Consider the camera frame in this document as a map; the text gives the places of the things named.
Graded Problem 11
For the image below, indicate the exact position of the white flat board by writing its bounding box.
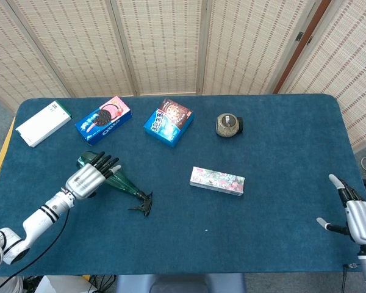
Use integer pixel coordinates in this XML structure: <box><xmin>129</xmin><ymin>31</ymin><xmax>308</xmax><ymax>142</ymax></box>
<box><xmin>36</xmin><ymin>275</ymin><xmax>92</xmax><ymax>293</ymax></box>

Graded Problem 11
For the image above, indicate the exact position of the floral toothpaste box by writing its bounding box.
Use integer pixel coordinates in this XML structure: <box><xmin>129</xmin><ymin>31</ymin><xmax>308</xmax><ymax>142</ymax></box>
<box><xmin>189</xmin><ymin>166</ymin><xmax>246</xmax><ymax>197</ymax></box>

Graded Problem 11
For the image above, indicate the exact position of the black floor cable bundle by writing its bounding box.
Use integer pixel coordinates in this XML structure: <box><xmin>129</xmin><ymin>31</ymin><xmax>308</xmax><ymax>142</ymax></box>
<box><xmin>85</xmin><ymin>274</ymin><xmax>117</xmax><ymax>293</ymax></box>

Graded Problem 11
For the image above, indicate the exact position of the glass jar with black lid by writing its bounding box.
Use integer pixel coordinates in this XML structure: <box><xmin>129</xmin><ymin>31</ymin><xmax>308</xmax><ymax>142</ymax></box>
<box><xmin>215</xmin><ymin>112</ymin><xmax>244</xmax><ymax>139</ymax></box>

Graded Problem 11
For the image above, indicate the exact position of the blue Oreo cookie box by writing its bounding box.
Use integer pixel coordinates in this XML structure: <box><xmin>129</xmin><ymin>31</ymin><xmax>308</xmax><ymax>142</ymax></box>
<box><xmin>74</xmin><ymin>95</ymin><xmax>133</xmax><ymax>147</ymax></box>

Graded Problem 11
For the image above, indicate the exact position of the black right hand cable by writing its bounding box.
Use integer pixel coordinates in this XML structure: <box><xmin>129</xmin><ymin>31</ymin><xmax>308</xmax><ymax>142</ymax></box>
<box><xmin>341</xmin><ymin>262</ymin><xmax>359</xmax><ymax>293</ymax></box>

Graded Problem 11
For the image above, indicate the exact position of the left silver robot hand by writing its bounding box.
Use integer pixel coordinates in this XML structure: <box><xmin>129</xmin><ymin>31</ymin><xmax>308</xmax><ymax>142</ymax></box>
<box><xmin>64</xmin><ymin>151</ymin><xmax>122</xmax><ymax>201</ymax></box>

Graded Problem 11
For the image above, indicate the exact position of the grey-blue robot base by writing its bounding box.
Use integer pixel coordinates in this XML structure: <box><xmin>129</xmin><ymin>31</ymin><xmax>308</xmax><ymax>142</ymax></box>
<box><xmin>115</xmin><ymin>273</ymin><xmax>247</xmax><ymax>293</ymax></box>

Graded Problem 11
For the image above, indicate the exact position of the green spray bottle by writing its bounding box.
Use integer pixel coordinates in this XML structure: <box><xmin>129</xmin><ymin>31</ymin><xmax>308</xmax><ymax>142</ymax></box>
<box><xmin>76</xmin><ymin>151</ymin><xmax>154</xmax><ymax>217</ymax></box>

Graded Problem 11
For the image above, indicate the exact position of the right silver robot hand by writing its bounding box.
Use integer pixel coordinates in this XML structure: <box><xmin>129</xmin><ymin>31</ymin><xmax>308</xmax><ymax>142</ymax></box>
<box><xmin>316</xmin><ymin>173</ymin><xmax>366</xmax><ymax>245</ymax></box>

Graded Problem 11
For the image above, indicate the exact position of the blue and brown cookie box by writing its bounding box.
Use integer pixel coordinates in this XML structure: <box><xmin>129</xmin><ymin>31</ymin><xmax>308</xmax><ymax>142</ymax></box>
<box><xmin>143</xmin><ymin>97</ymin><xmax>194</xmax><ymax>148</ymax></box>

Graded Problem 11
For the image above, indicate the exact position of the bamboo folding screen, pale frame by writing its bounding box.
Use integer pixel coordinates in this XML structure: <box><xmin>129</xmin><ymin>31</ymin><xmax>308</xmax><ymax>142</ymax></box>
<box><xmin>0</xmin><ymin>0</ymin><xmax>321</xmax><ymax>112</ymax></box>
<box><xmin>277</xmin><ymin>0</ymin><xmax>366</xmax><ymax>152</ymax></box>

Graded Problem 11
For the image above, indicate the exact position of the black left hand cable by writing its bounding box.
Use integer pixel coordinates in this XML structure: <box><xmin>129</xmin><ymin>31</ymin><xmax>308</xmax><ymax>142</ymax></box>
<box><xmin>0</xmin><ymin>207</ymin><xmax>70</xmax><ymax>286</ymax></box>

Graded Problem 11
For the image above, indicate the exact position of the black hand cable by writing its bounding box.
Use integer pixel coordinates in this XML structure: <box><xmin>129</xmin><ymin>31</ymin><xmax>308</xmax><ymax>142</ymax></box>
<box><xmin>0</xmin><ymin>207</ymin><xmax>70</xmax><ymax>286</ymax></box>
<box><xmin>341</xmin><ymin>262</ymin><xmax>359</xmax><ymax>293</ymax></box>

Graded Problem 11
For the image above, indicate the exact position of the blue felt table cloth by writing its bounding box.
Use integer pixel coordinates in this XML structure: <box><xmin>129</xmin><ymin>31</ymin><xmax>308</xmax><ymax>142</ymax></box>
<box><xmin>0</xmin><ymin>93</ymin><xmax>366</xmax><ymax>277</ymax></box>

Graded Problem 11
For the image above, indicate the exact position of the brown wooden post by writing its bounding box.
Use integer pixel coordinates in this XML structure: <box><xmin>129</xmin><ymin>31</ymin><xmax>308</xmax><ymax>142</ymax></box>
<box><xmin>273</xmin><ymin>0</ymin><xmax>333</xmax><ymax>94</ymax></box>

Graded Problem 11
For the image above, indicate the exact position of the white box with green end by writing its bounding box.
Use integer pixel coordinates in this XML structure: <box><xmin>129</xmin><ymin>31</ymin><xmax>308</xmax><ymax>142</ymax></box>
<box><xmin>15</xmin><ymin>100</ymin><xmax>73</xmax><ymax>148</ymax></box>

